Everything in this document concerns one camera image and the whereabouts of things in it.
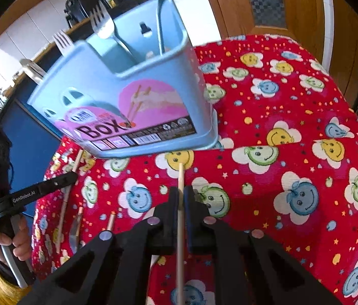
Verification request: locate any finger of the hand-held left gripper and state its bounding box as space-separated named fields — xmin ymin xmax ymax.
xmin=0 ymin=171 xmax=78 ymax=220

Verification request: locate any red smiley flower tablecloth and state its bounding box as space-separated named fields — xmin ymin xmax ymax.
xmin=31 ymin=33 xmax=358 ymax=305

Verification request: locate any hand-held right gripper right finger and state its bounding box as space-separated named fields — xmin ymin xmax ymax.
xmin=184 ymin=185 xmax=341 ymax=305

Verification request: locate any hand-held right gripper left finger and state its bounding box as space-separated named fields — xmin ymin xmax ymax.
xmin=17 ymin=186 xmax=180 ymax=305

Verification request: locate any black air fryer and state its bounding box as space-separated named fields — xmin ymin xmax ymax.
xmin=64 ymin=0 xmax=111 ymax=31

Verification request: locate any person's left hand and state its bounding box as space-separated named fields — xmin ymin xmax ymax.
xmin=0 ymin=217 xmax=33 ymax=266

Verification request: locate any wooden chopstick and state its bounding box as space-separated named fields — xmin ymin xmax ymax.
xmin=55 ymin=149 xmax=84 ymax=253
xmin=106 ymin=211 xmax=117 ymax=232
xmin=176 ymin=163 xmax=186 ymax=305

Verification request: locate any person's left forearm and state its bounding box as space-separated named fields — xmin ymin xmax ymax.
xmin=0 ymin=254 xmax=21 ymax=305

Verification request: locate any light blue utensil holder box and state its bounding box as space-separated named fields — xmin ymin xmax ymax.
xmin=27 ymin=0 xmax=220 ymax=160

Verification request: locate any wooden shelf unit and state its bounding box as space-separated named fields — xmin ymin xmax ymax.
xmin=333 ymin=0 xmax=358 ymax=70

